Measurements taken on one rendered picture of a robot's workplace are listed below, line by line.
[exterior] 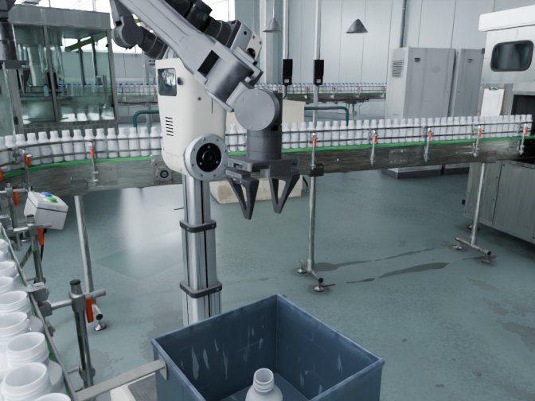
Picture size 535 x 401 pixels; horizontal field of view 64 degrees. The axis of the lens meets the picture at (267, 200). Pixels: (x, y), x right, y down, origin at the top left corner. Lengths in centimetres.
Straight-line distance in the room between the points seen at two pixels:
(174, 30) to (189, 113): 66
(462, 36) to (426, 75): 722
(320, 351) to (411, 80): 586
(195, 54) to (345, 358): 62
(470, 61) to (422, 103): 99
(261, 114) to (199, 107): 80
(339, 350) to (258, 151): 45
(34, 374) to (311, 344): 61
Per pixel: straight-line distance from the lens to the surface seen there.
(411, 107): 666
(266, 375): 88
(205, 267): 159
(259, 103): 59
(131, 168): 261
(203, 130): 140
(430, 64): 680
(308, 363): 101
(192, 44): 71
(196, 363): 97
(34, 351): 53
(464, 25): 1395
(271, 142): 67
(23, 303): 63
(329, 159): 292
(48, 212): 129
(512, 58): 428
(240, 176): 66
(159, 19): 75
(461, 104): 722
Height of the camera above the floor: 143
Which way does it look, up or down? 16 degrees down
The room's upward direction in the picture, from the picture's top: straight up
